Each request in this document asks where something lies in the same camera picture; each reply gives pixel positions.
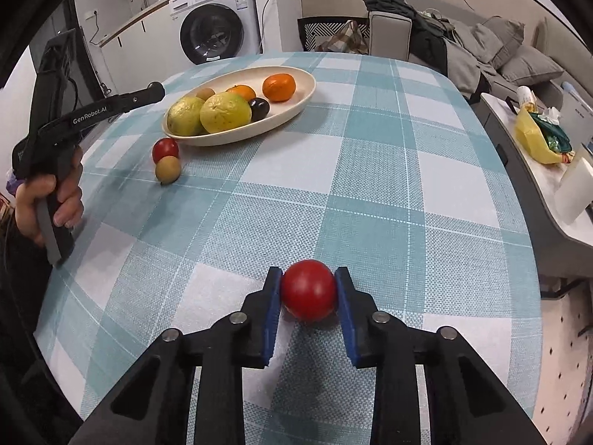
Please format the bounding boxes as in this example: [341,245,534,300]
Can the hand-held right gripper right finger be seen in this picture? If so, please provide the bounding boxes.
[334,266,550,445]

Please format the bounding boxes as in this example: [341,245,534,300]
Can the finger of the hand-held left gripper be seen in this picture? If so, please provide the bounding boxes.
[109,82,166,116]

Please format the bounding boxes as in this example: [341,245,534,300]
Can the grey garment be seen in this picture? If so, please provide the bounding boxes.
[445,21,498,94]

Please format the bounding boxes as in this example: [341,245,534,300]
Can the black patterned chair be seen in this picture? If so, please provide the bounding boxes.
[297,17,371,54]

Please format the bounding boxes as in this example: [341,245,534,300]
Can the yellow-green guava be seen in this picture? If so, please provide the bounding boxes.
[200,92,253,134]
[167,96,207,136]

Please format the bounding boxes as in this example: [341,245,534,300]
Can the white washing machine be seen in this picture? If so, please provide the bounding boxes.
[168,0,261,66]

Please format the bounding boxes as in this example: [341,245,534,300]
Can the dark jacket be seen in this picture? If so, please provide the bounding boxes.
[361,0,452,79]

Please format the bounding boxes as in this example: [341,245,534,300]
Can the yellow plastic bag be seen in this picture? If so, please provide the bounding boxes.
[516,106,573,164]

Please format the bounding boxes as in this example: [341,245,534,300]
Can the person's left hand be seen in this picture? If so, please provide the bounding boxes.
[15,146,85,244]

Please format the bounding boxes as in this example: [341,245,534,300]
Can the orange tangerine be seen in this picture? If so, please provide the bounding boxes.
[262,73,297,103]
[225,84,257,103]

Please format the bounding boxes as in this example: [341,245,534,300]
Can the plaid cloth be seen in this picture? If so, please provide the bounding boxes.
[316,19,369,55]

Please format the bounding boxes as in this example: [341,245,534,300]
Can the white plastic container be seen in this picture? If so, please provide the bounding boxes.
[554,146,593,223]

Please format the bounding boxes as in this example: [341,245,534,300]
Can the grey sofa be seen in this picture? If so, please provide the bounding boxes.
[369,9,593,116]

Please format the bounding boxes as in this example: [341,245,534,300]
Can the white box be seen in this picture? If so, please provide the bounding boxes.
[560,82,593,127]

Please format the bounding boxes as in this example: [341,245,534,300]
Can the white side table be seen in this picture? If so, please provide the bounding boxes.
[479,93,593,283]

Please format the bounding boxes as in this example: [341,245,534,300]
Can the grey cushion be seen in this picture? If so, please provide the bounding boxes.
[500,45,565,86]
[473,17,526,70]

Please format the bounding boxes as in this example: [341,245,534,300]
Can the cream oval plate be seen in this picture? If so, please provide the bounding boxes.
[162,66,317,147]

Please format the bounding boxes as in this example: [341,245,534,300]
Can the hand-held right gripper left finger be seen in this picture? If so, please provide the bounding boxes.
[69,266,283,445]

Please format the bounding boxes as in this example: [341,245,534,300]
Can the person's left forearm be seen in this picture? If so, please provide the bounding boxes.
[0,229,82,445]

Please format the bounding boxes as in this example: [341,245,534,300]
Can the red tomato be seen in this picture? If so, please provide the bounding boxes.
[280,260,337,323]
[152,138,180,164]

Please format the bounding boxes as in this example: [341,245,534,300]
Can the white kitchen counter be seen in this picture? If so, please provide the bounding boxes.
[99,0,186,98]

